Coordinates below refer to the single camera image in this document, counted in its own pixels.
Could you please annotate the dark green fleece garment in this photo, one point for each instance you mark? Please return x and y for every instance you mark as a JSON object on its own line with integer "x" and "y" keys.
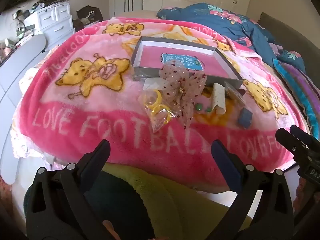
{"x": 120, "y": 205}

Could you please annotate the clear bag of rings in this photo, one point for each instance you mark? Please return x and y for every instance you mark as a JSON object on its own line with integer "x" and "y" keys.
{"x": 156, "y": 125}

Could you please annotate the white rounded footboard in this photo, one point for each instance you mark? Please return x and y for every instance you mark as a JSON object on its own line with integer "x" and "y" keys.
{"x": 22, "y": 55}

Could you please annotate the pink printed blanket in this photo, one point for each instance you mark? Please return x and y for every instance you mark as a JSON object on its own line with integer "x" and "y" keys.
{"x": 100, "y": 120}

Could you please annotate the blue floral duvet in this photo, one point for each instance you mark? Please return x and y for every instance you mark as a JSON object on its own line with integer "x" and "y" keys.
{"x": 225, "y": 22}

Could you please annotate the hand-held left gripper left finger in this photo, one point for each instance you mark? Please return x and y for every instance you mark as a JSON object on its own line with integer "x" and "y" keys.
{"x": 101, "y": 152}

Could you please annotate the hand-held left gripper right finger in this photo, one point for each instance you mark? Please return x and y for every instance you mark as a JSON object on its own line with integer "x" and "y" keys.
{"x": 221, "y": 155}

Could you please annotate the yellow-green fleece garment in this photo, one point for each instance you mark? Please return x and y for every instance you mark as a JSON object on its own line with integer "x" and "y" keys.
{"x": 175, "y": 205}

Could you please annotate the white drawer chest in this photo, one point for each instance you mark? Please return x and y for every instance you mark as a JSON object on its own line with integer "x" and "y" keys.
{"x": 57, "y": 17}

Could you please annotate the sheer dotted bow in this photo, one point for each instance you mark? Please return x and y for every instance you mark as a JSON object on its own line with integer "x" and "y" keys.
{"x": 180, "y": 85}

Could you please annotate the lavender cloth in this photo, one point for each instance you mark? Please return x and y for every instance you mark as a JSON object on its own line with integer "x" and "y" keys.
{"x": 275, "y": 48}

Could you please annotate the blue printed card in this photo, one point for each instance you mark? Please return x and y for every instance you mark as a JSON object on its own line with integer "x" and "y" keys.
{"x": 180, "y": 60}

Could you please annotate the grey box with pink inside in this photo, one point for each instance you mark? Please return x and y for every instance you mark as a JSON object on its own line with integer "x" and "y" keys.
{"x": 155, "y": 55}

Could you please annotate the striped colourful blanket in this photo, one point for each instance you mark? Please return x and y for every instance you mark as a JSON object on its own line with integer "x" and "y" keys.
{"x": 295, "y": 80}

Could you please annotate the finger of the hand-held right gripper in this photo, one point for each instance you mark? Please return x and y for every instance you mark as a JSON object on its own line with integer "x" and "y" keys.
{"x": 298, "y": 132}
{"x": 283, "y": 137}

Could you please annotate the white floral bedsheet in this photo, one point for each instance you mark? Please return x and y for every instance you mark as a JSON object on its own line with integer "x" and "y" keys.
{"x": 25, "y": 145}

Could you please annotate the dark bag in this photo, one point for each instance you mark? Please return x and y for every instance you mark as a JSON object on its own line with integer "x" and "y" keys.
{"x": 90, "y": 12}

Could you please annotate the white perforated roll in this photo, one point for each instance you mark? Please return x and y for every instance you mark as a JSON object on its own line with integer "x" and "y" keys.
{"x": 218, "y": 97}

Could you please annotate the pile of desk clutter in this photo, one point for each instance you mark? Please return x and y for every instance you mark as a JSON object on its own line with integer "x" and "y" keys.
{"x": 17, "y": 17}

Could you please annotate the grey headboard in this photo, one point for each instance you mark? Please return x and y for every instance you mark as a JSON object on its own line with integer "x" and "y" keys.
{"x": 287, "y": 35}

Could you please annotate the small blue box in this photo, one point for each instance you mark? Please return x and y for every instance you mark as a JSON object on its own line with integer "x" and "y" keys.
{"x": 245, "y": 118}

